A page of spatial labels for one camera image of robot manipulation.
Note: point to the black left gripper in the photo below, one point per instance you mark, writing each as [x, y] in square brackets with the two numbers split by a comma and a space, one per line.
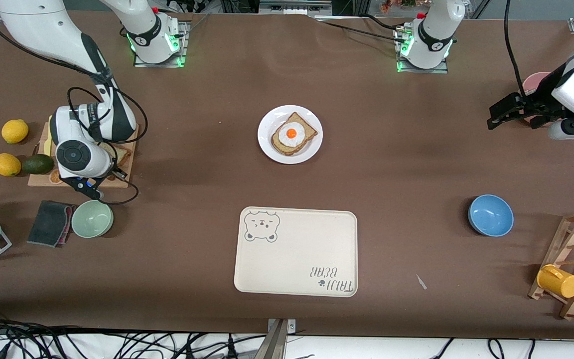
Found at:
[537, 104]

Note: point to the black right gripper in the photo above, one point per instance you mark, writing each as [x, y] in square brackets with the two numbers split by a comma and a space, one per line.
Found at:
[115, 168]

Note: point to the light wholegrain bread slice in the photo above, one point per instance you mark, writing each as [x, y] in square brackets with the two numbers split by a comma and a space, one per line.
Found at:
[123, 155]

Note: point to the brown toast slice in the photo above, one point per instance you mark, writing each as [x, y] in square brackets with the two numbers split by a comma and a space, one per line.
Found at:
[310, 131]

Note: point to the white round plate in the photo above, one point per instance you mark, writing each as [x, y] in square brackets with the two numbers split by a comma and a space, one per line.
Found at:
[312, 152]

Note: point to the fried egg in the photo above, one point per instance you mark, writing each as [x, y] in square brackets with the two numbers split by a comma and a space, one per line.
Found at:
[291, 133]

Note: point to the orange slice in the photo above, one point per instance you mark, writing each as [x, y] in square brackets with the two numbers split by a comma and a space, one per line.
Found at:
[55, 176]

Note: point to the mint green bowl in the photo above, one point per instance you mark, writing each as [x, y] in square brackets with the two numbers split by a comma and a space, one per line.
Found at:
[92, 219]

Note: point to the pink folded cloth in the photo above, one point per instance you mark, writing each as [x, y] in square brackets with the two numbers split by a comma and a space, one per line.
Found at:
[69, 219]

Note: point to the pink bowl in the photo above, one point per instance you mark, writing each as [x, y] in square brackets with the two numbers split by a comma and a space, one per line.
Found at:
[533, 81]

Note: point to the bamboo cutting board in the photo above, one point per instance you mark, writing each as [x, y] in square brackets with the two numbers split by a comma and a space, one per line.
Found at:
[43, 179]

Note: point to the dark grey folded cloth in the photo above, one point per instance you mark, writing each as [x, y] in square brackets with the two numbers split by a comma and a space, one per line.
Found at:
[48, 223]

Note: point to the dark green avocado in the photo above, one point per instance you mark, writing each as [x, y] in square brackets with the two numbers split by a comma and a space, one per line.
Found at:
[38, 164]

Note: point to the yellow plastic knife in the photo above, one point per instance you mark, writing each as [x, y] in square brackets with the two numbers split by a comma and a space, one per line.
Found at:
[48, 142]

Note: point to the yellow lemon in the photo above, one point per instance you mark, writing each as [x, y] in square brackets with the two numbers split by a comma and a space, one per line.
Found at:
[15, 131]
[6, 165]

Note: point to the blue bowl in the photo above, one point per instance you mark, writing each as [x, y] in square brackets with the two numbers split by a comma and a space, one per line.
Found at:
[491, 215]

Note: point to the yellow mug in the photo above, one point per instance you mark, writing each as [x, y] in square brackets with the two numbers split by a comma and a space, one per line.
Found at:
[561, 283]

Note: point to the small white tape scrap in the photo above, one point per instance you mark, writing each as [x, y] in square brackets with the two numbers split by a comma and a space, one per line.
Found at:
[421, 281]

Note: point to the beige bear print tray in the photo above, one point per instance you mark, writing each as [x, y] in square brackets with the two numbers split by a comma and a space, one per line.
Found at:
[297, 254]

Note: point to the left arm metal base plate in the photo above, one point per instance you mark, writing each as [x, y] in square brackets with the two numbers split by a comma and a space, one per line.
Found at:
[424, 71]

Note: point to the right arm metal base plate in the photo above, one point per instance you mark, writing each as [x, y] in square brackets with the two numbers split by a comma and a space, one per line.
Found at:
[160, 65]

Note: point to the grey metal camera bracket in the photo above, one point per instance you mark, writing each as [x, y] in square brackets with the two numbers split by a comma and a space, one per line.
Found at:
[277, 344]

